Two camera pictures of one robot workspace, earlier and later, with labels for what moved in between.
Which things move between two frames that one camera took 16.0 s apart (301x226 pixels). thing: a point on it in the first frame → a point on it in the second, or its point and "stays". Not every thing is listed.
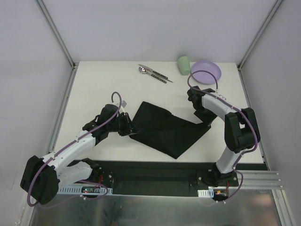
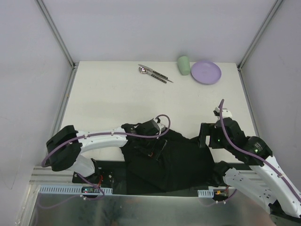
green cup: (184, 65) stays
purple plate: (204, 77) stays
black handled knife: (154, 72) stays
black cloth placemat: (162, 130) → (169, 162)
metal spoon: (143, 70) stays
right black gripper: (204, 116) → (203, 135)
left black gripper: (127, 125) → (161, 149)
